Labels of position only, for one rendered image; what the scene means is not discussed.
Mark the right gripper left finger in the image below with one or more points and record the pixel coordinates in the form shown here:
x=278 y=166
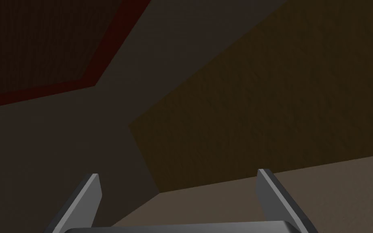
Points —
x=82 y=207

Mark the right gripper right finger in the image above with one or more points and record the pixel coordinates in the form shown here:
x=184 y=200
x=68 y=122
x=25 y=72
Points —
x=275 y=202

